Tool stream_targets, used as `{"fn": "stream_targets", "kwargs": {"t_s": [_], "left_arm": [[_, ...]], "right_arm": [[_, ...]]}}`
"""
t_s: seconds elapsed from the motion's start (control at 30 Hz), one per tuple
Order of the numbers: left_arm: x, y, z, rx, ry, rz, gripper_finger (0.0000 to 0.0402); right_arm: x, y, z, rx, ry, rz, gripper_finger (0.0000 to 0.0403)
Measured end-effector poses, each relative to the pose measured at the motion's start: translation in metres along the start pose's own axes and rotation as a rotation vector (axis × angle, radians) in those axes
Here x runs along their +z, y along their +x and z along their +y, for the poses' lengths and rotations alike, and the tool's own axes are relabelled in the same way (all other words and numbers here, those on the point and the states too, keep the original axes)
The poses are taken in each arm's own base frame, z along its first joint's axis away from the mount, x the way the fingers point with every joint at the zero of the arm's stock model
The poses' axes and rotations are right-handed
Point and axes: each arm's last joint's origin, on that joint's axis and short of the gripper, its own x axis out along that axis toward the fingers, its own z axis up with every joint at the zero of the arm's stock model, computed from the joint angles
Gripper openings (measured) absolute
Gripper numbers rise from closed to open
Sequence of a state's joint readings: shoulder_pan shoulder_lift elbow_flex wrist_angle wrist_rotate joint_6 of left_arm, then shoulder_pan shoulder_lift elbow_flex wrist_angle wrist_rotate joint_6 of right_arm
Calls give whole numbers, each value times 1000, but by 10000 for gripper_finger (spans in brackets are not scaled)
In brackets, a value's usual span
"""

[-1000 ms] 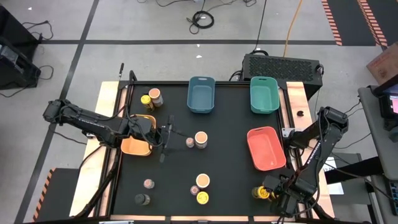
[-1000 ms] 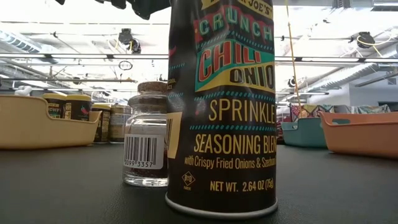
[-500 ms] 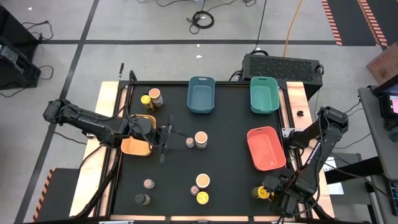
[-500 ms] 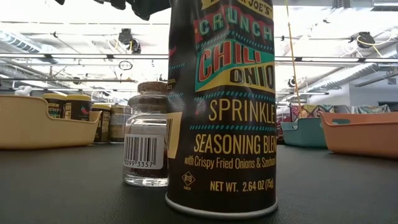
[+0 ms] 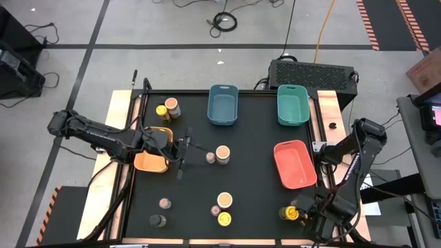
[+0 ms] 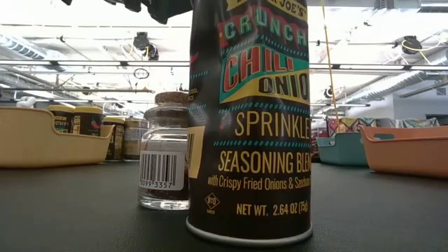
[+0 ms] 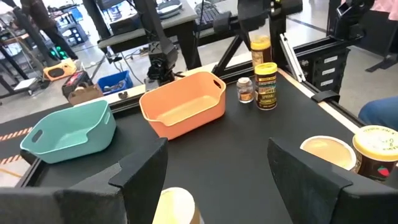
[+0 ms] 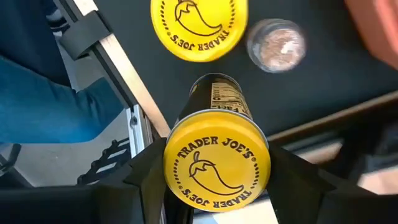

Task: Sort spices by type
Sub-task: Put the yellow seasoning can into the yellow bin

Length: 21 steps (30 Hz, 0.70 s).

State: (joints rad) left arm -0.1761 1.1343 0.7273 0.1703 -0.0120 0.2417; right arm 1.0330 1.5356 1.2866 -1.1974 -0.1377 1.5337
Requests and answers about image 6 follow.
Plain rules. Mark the tan-lid jar with tan label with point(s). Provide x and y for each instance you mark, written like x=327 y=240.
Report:
x=134 y=140

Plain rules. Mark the long ceiling light bar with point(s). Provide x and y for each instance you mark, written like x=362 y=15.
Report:
x=87 y=63

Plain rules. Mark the teal plastic bin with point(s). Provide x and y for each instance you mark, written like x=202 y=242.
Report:
x=341 y=150

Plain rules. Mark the silver spiral air duct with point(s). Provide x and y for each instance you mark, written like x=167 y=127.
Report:
x=385 y=85
x=21 y=47

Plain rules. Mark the orange plastic bin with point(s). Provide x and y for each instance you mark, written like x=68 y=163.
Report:
x=406 y=157

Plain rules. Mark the white rounded object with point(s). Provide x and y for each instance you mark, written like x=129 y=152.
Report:
x=26 y=102

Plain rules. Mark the cork-stoppered glass spice jar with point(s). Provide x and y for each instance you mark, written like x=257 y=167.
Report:
x=161 y=168

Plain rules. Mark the colourful patterned cloth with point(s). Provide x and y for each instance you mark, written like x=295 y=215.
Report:
x=350 y=124

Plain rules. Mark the yellow-lid chili onion seasoning can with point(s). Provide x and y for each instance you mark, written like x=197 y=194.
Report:
x=89 y=122
x=248 y=140
x=62 y=119
x=118 y=140

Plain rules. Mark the yellow plastic bin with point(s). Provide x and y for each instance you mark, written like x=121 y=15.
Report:
x=35 y=140

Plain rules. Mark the grey ceiling conduit pipe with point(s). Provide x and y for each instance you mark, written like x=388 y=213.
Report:
x=70 y=90

